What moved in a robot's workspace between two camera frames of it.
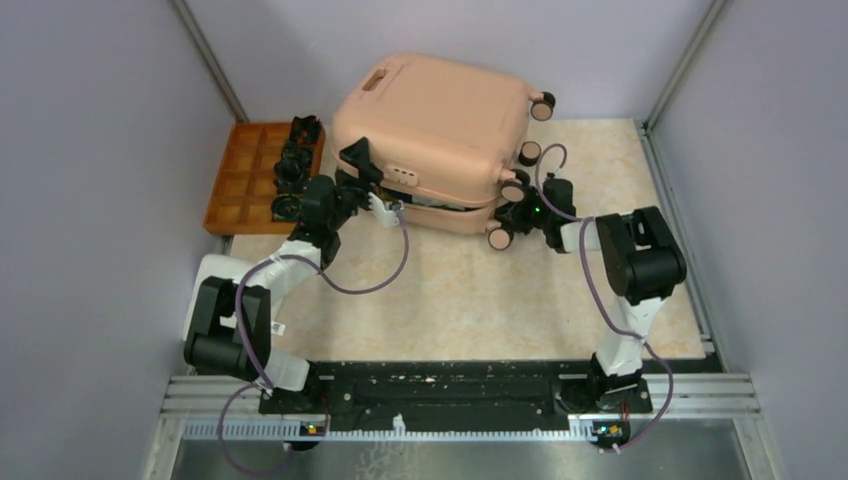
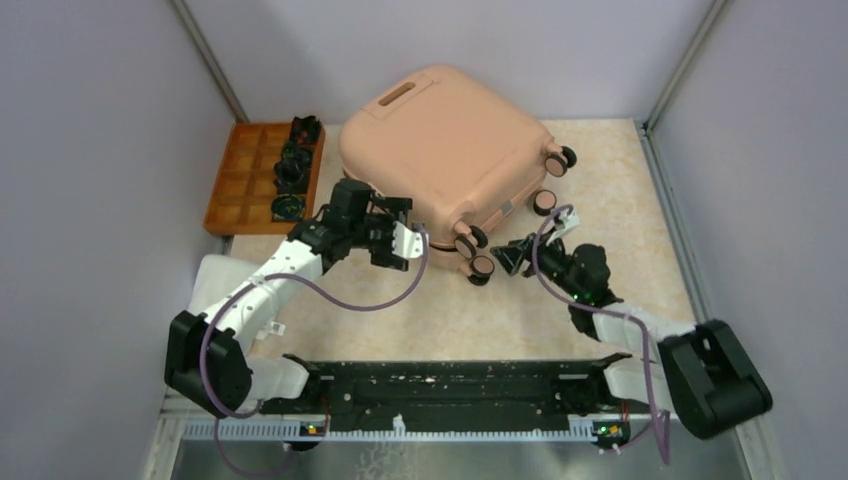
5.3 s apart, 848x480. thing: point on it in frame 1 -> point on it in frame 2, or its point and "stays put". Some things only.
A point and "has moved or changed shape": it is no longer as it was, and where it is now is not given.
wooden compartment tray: (243, 195) stays put
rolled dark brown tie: (290, 175) stays put
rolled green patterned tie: (294, 150) stays put
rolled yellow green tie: (287, 207) stays put
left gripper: (370, 174) -> (399, 211)
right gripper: (511, 214) -> (512, 256)
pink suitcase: (446, 138) has moved or changed shape
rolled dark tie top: (305, 130) stays put
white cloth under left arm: (220, 266) stays put
